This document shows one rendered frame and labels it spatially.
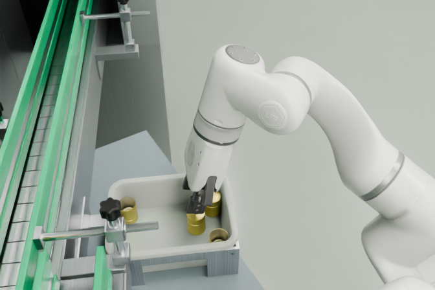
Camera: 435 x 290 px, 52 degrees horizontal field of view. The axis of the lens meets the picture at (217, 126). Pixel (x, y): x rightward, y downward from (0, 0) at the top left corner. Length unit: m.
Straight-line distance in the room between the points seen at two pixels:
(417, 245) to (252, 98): 0.30
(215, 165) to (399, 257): 0.29
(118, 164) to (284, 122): 0.54
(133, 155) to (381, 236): 0.59
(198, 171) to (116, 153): 0.40
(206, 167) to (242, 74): 0.17
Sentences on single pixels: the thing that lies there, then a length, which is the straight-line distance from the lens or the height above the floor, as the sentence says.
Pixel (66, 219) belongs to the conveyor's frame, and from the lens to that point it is 0.80.
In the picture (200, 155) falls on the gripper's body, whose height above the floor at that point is 1.00.
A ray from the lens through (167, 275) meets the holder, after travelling 0.83.
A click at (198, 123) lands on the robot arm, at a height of 1.04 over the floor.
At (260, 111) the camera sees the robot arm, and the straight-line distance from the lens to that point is 0.59.
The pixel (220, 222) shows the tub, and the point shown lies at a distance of 0.88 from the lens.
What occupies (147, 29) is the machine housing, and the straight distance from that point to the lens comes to 1.41.
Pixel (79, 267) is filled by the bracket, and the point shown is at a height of 0.89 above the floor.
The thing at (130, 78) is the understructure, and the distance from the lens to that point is 1.50.
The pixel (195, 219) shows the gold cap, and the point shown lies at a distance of 0.83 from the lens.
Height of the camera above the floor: 1.48
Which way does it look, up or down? 41 degrees down
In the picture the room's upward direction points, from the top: straight up
